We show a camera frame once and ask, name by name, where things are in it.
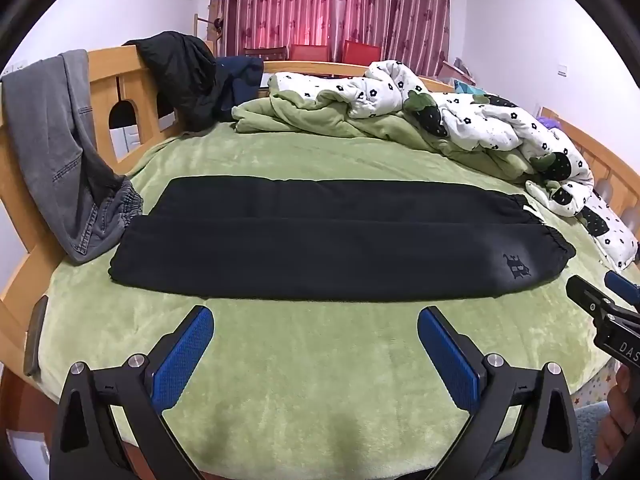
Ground black jacket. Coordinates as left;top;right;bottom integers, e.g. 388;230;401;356
122;31;236;132

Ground black pants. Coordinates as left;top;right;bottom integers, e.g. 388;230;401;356
107;176;577;303

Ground white floral quilt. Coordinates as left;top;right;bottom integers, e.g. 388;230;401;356
232;60;640;268

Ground navy garment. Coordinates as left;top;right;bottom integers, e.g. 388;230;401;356
216;56;265;121

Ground wooden coat rack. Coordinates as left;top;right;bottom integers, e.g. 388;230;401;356
192;0;226;56

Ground grey jeans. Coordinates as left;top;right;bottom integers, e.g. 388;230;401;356
0;50;145;267

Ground wooden bed frame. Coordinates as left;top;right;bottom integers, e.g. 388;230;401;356
0;45;640;391

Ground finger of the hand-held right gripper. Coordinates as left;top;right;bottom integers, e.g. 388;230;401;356
566;275;618;326
604;270;640;312

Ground dark wooden chair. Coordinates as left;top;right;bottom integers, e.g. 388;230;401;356
243;46;288;61

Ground red patterned curtain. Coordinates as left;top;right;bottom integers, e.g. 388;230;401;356
210;0;453;78

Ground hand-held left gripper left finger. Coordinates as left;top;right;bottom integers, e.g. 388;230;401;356
47;305;216;480

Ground person's right hand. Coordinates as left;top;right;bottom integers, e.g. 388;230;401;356
595;365;640;480

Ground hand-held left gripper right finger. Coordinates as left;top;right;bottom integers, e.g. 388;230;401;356
417;305;586;480

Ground red chair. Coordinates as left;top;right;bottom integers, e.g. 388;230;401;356
342;40;381;64
290;44;328;62

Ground dark grey flat object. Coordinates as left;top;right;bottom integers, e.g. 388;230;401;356
24;295;50;377

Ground green fleece blanket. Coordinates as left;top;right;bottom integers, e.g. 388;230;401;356
25;120;638;480

